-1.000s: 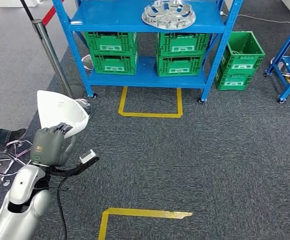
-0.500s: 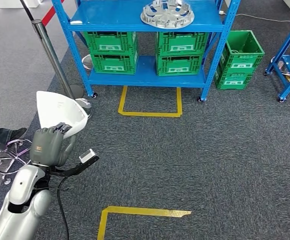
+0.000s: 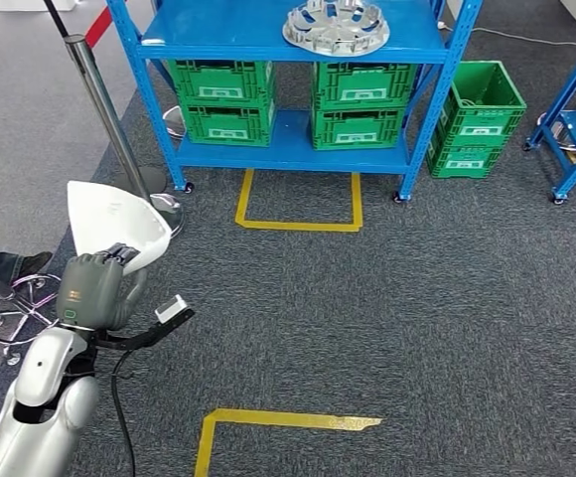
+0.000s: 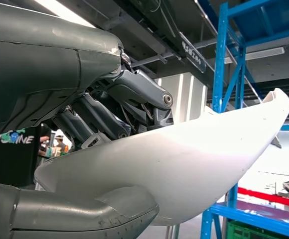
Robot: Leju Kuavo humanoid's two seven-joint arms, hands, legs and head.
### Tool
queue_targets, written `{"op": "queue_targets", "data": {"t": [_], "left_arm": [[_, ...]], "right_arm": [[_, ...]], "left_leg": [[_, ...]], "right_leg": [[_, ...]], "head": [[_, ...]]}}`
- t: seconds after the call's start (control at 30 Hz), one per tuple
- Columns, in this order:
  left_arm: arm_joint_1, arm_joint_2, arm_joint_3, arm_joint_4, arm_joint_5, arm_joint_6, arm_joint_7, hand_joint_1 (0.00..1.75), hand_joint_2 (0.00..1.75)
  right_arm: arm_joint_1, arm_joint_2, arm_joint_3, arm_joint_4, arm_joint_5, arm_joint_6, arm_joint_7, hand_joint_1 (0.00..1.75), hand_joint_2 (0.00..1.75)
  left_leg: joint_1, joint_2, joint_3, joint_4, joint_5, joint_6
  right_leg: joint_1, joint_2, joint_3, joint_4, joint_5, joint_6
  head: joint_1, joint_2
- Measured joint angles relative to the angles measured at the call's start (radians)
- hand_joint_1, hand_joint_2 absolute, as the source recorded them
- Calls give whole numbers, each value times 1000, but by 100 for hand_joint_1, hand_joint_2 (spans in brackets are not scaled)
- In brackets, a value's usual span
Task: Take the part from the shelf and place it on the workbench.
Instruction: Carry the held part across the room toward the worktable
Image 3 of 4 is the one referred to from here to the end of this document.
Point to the white plastic car body part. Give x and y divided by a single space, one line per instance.
114 217

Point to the red barrier belt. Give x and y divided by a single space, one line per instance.
99 26

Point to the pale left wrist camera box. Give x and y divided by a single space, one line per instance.
171 308

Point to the black barrier belt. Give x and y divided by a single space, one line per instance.
55 18

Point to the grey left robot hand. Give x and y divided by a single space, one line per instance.
89 293

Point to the silver wheel hubcap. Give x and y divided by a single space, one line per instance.
347 46

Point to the person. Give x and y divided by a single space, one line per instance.
0 266

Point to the black camera bracket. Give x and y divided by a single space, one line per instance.
143 337

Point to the chrome stanchion base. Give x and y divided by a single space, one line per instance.
553 135

